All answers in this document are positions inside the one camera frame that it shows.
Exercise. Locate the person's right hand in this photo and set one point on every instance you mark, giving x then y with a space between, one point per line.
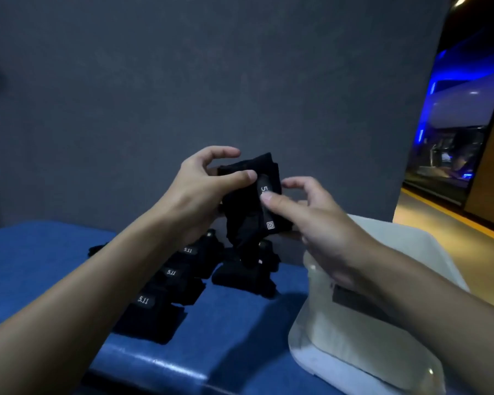
333 238

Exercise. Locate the person's left hand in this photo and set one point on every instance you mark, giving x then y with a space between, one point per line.
193 197

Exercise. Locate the white storage box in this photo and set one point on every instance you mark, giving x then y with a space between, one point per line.
374 345

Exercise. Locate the person's right forearm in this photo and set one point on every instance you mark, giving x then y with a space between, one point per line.
444 316

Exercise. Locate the person's left forearm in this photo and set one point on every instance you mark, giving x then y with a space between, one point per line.
66 308

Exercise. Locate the white plastic lid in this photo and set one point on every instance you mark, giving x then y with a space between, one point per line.
313 366

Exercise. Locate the dark gym machine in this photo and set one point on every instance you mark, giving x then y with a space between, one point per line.
453 156

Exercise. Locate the blue padded bench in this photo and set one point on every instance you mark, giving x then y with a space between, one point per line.
45 263

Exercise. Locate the round ceiling light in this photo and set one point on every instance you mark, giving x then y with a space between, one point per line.
461 0

